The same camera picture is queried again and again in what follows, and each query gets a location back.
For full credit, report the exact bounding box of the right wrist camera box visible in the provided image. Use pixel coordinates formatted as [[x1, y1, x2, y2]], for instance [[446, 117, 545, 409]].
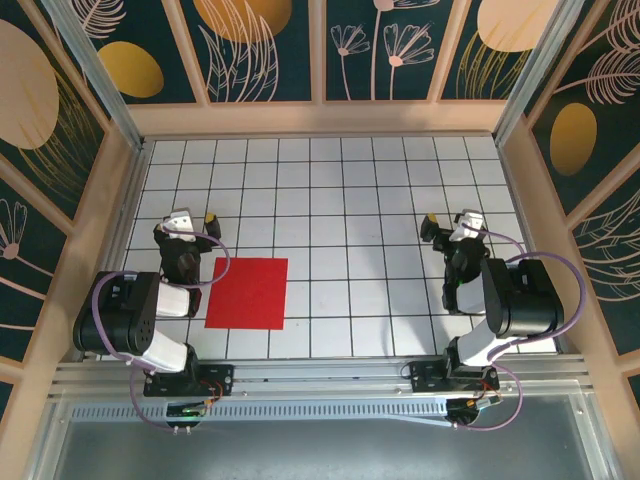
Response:
[[452, 208, 485, 236]]

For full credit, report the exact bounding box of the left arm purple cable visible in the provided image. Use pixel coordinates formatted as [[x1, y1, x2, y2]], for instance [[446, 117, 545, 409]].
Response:
[[92, 229, 232, 432]]

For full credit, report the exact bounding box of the aluminium frame post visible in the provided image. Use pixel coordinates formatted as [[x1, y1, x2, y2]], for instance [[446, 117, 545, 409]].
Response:
[[39, 0, 147, 154], [492, 0, 601, 146]]

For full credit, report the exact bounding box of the grey metal sheet panel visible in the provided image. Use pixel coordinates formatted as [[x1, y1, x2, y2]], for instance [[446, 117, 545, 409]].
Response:
[[29, 399, 616, 480]]

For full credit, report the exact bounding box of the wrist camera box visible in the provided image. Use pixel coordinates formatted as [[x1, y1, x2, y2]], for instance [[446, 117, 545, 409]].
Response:
[[452, 208, 485, 236], [162, 207, 195, 240]]

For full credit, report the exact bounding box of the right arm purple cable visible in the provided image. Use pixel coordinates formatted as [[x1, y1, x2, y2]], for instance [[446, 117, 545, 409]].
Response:
[[452, 222, 586, 432]]

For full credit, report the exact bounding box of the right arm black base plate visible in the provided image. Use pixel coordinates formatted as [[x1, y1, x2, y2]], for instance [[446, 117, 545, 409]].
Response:
[[408, 359, 501, 394]]

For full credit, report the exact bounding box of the perforated metal cable tray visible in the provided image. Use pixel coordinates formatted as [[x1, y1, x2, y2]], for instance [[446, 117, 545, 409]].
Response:
[[69, 397, 451, 422]]

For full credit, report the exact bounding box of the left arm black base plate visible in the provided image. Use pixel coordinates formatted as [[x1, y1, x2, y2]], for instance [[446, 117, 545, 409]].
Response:
[[143, 363, 236, 399]]

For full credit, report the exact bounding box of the small controller circuit board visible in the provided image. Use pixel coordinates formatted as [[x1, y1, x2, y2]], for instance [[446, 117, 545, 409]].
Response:
[[164, 399, 214, 420], [446, 394, 504, 425]]

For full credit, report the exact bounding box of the aluminium mounting rail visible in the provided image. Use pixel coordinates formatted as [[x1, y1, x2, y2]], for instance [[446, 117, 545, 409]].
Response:
[[49, 353, 591, 401]]

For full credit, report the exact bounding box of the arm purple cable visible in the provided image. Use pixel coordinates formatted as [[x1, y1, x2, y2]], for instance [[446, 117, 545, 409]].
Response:
[[92, 229, 232, 432], [452, 222, 586, 432]]

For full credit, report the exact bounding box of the aluminium side rail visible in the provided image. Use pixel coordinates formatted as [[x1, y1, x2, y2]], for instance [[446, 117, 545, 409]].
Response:
[[79, 142, 154, 362]]

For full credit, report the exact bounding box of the red cloth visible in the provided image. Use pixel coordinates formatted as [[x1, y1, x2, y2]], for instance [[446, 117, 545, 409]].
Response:
[[203, 257, 290, 331]]

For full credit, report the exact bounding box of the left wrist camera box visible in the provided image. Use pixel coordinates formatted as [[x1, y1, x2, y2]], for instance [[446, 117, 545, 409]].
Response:
[[162, 207, 195, 240]]

